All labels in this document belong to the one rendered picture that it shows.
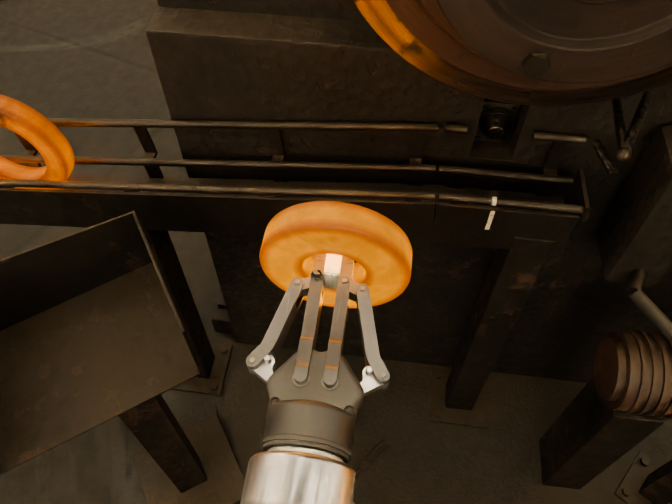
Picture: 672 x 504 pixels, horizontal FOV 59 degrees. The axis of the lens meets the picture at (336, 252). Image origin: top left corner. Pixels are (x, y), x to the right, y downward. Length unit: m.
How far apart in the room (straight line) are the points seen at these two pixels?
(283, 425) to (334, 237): 0.17
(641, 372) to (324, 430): 0.60
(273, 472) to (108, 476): 1.01
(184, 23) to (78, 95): 1.45
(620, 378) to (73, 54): 2.10
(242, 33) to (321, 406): 0.51
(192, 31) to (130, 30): 1.70
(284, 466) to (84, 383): 0.44
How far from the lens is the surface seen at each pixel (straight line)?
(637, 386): 0.98
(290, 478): 0.46
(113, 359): 0.85
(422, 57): 0.67
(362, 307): 0.54
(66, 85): 2.33
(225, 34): 0.82
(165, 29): 0.84
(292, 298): 0.55
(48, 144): 0.96
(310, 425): 0.48
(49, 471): 1.50
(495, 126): 0.88
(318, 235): 0.54
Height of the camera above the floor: 1.32
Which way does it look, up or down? 54 degrees down
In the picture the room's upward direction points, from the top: straight up
